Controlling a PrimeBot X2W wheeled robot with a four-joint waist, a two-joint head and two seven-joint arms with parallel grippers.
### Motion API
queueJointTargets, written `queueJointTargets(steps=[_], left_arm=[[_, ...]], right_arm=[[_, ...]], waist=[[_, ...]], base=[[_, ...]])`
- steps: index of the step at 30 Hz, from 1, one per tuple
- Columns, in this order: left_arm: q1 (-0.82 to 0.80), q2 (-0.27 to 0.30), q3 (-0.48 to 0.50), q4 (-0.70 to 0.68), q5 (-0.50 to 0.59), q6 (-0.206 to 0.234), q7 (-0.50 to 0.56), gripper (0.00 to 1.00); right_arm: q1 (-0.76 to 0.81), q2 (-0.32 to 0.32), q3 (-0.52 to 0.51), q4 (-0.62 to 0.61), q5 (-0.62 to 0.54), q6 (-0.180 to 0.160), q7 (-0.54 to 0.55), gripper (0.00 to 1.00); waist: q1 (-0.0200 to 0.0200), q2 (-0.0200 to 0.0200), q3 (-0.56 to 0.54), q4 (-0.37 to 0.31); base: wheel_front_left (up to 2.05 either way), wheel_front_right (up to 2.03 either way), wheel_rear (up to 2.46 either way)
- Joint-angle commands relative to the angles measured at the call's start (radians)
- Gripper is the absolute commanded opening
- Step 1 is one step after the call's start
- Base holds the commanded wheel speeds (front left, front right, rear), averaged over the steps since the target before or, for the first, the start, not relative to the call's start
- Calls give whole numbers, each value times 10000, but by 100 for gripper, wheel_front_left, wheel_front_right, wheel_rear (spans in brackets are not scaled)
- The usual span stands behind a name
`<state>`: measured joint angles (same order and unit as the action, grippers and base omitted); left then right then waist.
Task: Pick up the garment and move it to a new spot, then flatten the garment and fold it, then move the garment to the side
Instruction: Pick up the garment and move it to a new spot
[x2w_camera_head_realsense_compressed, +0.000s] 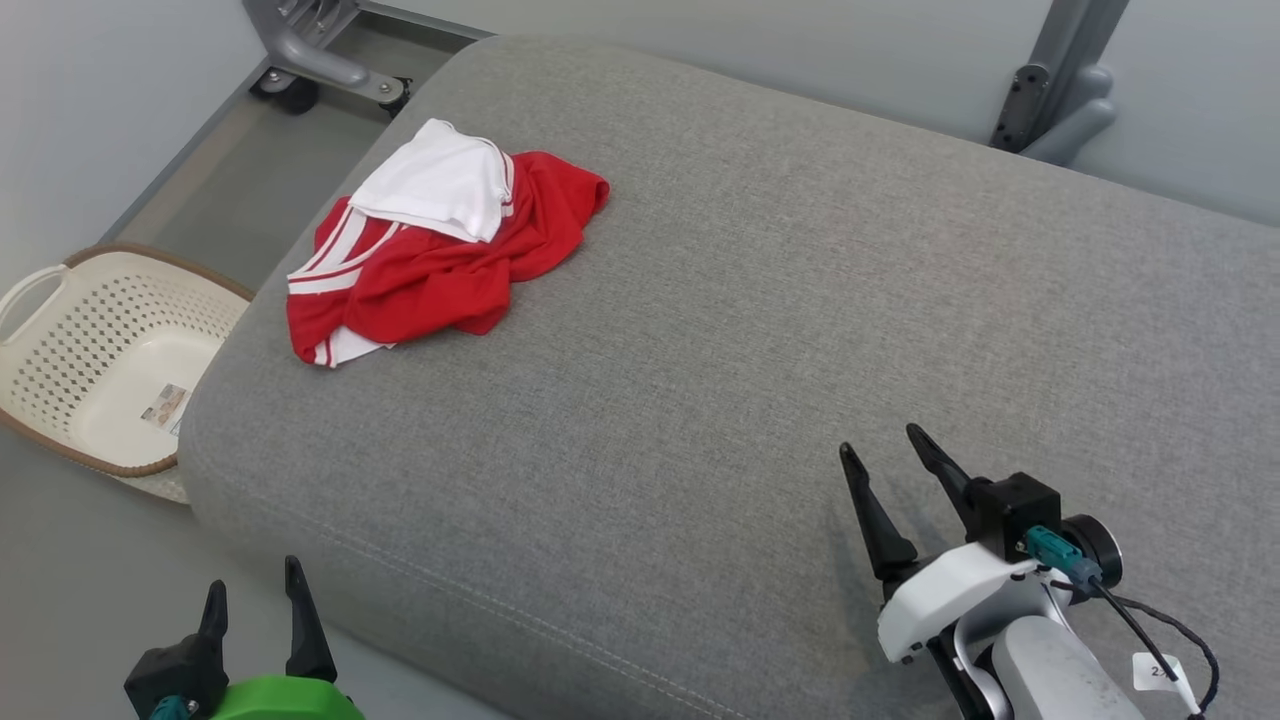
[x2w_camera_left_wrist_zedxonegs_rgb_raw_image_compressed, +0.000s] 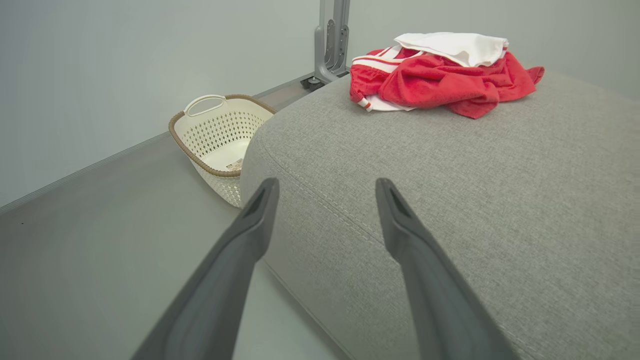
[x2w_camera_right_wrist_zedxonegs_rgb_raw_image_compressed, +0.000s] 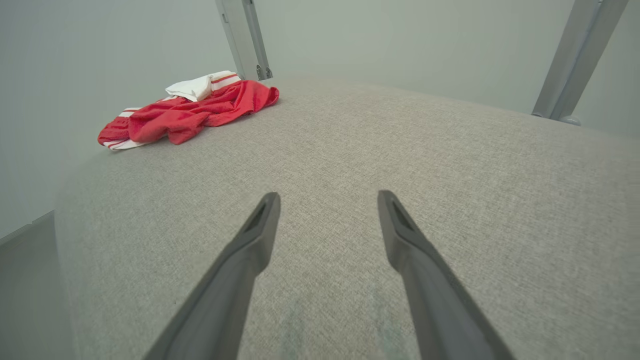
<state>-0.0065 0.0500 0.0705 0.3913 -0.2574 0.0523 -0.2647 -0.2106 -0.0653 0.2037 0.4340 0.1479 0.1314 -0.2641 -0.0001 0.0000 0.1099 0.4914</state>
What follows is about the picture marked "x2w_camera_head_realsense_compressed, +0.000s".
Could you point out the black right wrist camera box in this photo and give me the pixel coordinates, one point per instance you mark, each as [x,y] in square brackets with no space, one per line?
[1010,505]

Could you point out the cream plastic laundry basket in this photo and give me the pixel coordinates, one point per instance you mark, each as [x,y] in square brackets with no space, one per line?
[150,365]

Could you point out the grey fabric sofa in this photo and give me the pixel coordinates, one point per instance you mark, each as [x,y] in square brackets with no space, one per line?
[800,300]

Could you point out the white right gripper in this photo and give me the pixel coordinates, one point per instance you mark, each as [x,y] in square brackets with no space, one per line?
[950,600]

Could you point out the small printed sticker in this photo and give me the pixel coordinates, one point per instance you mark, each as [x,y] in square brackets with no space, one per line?
[165,405]

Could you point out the red and white t-shirt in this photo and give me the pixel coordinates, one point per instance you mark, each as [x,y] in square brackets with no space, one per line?
[440,270]

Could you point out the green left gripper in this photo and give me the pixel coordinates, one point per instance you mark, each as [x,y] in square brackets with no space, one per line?
[290,700]

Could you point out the grey metal partition post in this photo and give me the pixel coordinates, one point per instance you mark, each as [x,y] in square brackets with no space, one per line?
[1075,30]

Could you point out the grey partition post with casters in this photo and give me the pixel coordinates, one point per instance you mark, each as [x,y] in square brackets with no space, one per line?
[320,62]

